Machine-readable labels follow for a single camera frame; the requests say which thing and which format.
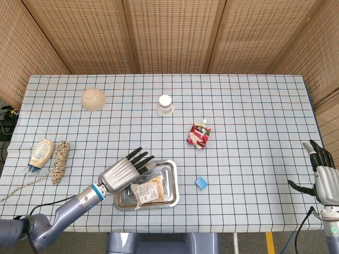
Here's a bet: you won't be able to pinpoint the blue and white sponge block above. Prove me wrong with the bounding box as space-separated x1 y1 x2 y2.
195 176 209 191

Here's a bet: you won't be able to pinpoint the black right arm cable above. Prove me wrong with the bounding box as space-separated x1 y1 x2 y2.
280 206 317 254

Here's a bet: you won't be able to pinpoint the coiled braided rope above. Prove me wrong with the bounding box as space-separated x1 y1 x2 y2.
0 140 72 203

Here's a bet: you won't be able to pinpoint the woven bamboo screen panel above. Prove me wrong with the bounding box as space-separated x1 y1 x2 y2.
208 0 319 75
270 0 339 108
0 0 70 110
22 0 139 75
121 0 226 75

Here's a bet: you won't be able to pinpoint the black floor power cables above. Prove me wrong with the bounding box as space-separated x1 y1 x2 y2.
0 105 20 159

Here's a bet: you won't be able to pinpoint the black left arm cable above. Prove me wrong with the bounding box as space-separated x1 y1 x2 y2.
13 195 78 254

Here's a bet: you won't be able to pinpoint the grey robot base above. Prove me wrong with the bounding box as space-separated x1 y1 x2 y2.
105 232 221 254

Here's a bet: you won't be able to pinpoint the upturned white paper cup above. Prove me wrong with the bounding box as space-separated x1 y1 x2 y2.
157 94 174 117

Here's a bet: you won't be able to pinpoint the blue checked tablecloth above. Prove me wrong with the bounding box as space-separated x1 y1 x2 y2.
0 74 325 234

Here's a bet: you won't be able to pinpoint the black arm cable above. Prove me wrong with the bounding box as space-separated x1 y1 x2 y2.
13 195 78 254
280 206 317 254

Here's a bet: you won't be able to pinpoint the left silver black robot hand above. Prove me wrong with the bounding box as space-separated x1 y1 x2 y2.
98 147 157 194

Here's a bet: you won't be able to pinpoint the plastic-wrapped bread slice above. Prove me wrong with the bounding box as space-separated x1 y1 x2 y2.
130 170 168 211

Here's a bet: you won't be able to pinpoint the beige squeeze sauce bottle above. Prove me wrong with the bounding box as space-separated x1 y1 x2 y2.
26 139 56 176

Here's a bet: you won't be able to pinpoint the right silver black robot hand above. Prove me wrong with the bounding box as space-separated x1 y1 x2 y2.
288 139 339 206

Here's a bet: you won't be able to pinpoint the red spouted drink pouch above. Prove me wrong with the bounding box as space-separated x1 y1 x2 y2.
186 118 212 150

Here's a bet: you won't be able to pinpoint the upturned beige ceramic bowl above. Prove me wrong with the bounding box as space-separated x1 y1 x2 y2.
81 87 107 112

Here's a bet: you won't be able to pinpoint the rectangular metal tray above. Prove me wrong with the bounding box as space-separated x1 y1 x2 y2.
113 159 180 211

